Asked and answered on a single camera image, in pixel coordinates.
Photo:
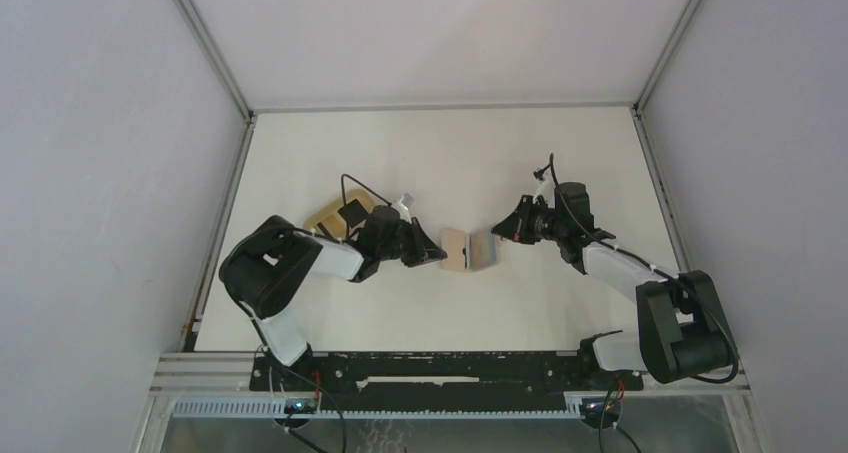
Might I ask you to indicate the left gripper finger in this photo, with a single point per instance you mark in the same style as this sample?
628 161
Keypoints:
411 261
424 245

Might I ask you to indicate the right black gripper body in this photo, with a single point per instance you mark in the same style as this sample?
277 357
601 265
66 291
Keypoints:
546 224

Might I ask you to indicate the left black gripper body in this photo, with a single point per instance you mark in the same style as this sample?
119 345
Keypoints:
401 245

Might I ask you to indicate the beige oval tray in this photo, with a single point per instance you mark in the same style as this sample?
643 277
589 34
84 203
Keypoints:
329 213

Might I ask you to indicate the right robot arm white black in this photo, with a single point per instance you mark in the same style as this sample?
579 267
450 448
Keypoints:
681 332

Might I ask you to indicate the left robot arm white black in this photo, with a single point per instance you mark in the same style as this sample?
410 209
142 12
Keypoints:
264 271

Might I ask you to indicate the black card in tray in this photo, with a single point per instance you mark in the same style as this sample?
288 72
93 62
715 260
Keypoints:
354 213

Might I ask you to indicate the tan card black stripe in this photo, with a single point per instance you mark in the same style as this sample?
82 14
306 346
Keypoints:
324 230

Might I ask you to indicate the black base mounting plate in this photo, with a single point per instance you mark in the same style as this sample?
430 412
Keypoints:
410 380

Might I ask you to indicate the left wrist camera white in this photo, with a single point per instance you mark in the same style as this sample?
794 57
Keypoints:
402 205

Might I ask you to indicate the white slotted cable duct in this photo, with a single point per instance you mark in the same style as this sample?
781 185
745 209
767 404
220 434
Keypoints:
565 407

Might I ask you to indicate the aluminium frame rail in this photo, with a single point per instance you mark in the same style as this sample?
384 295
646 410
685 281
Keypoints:
228 372

